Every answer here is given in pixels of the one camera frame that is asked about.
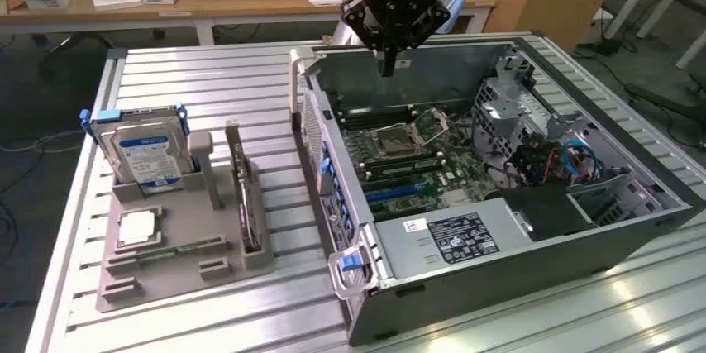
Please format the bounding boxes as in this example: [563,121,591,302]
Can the black floor power adapter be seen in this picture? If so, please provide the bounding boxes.
[595,38,625,57]

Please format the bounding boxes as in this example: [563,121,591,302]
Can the open dark grey PC case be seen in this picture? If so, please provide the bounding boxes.
[287,34,695,348]

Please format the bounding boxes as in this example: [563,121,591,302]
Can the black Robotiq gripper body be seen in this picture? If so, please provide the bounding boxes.
[363,0,444,46]

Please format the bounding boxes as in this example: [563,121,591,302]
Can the hard disk in blue caddy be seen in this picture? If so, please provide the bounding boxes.
[80,104,192,196]

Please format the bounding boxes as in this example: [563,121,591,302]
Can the CPU socket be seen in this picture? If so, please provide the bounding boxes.
[370,122,422,152]

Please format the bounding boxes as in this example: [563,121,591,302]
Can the loose green RAM stick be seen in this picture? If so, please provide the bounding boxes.
[131,241,216,261]

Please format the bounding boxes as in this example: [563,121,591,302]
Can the open metal socket cover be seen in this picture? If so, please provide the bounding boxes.
[410,105,448,144]

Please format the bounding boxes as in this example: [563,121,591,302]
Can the black office chair base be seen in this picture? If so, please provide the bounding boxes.
[32,28,167,78]

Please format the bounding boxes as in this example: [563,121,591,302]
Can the grey power supply unit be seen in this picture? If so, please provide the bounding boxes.
[360,198,537,282]

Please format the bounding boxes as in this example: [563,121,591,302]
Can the blue data wire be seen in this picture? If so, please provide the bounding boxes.
[559,141,581,183]
[575,144,607,184]

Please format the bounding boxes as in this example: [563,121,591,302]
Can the grey plastic parts rack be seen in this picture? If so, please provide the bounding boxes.
[93,131,276,315]

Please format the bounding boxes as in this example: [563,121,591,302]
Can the low-profile graphics card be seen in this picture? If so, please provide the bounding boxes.
[224,119,264,255]

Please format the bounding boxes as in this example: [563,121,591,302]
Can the perforated metal drive bracket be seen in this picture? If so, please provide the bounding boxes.
[565,169,666,228]

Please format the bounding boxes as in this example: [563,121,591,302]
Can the installed green RAM stick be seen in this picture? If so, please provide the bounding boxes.
[360,156,446,176]

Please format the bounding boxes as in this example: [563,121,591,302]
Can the silver metal disk bay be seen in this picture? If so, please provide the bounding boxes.
[474,75,557,151]

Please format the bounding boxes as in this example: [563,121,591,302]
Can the long wooden desk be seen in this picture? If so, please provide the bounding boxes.
[0,0,498,46]

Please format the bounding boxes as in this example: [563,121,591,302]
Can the long blue expansion slot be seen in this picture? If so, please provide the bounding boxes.
[363,184,422,202]

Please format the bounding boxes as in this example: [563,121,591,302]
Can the silver CPU chip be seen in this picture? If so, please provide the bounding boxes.
[117,212,156,246]

